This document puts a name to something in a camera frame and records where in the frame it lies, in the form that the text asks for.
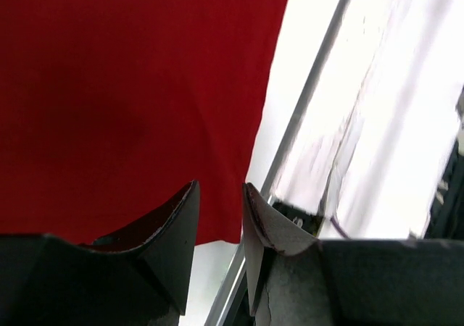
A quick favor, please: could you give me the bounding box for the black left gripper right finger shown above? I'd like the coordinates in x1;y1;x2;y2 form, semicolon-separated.
243;184;463;325

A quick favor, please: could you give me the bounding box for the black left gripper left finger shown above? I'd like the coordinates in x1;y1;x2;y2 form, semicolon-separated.
1;181;200;325

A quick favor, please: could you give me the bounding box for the red t-shirt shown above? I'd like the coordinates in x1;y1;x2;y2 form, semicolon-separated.
1;0;287;244

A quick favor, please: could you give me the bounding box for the aluminium table edge rail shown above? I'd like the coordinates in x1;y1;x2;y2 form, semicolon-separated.
203;0;358;326

